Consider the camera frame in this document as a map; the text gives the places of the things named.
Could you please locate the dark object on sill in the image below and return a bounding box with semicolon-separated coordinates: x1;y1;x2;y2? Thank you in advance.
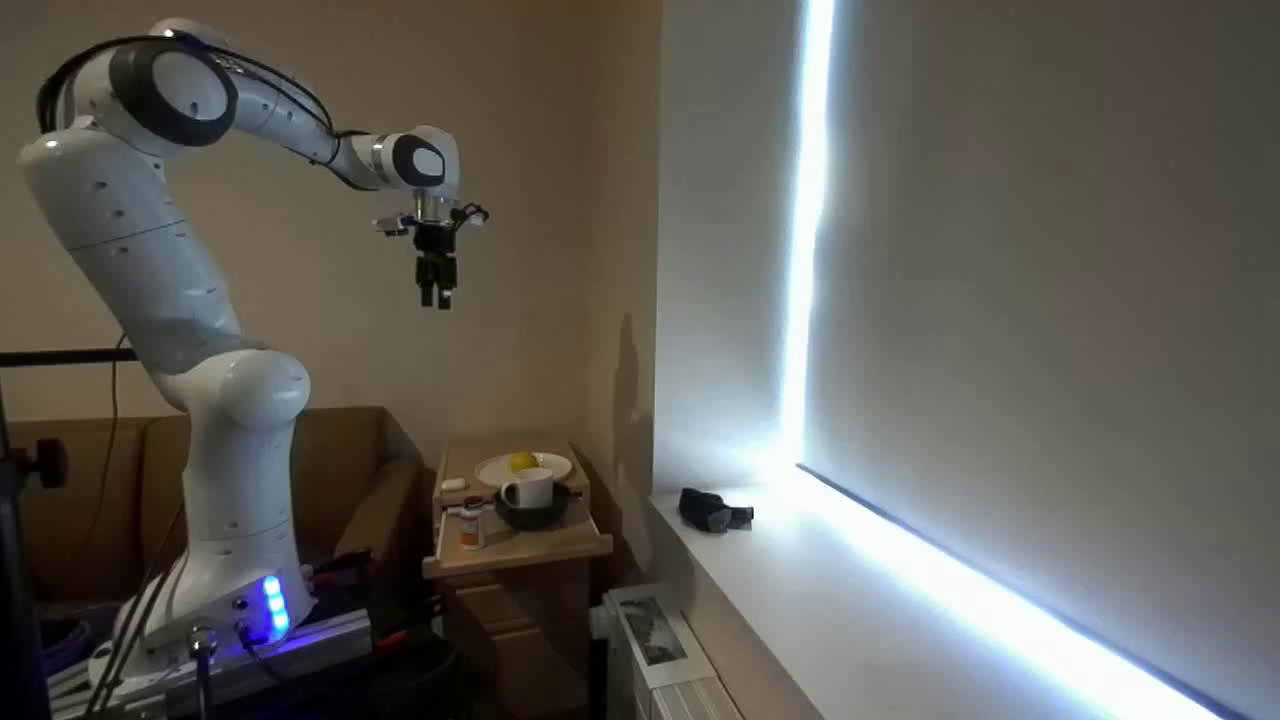
681;487;757;532

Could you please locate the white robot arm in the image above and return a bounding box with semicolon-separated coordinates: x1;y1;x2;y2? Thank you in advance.
19;18;476;657

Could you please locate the white window blind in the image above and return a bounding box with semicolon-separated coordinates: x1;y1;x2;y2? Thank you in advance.
803;0;1280;720

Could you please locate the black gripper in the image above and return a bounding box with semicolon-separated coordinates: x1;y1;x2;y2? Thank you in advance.
380;195;486;313

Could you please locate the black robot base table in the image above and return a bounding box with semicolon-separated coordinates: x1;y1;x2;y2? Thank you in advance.
46;566;416;720

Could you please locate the white radiator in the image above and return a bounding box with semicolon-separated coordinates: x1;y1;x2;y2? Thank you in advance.
602;584;744;720

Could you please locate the wooden side table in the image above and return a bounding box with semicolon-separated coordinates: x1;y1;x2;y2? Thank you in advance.
425;435;611;720

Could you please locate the yellow lemon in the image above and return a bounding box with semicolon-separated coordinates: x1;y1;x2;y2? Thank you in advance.
506;453;538;471

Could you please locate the orange pill bottle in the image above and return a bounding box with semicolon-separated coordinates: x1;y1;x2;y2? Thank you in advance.
461;516;483;549

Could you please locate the black bowl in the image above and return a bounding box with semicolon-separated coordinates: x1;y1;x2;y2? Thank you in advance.
496;485;578;532

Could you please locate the white plate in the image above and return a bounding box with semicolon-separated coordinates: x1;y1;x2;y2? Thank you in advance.
476;453;570;487

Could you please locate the white window sill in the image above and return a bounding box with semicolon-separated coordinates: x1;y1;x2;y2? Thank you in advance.
652;471;1240;720

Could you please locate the white mug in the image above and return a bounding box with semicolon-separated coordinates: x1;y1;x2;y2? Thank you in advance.
501;467;555;511

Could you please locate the brown armchair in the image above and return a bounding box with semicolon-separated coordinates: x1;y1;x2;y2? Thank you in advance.
7;406;425;604

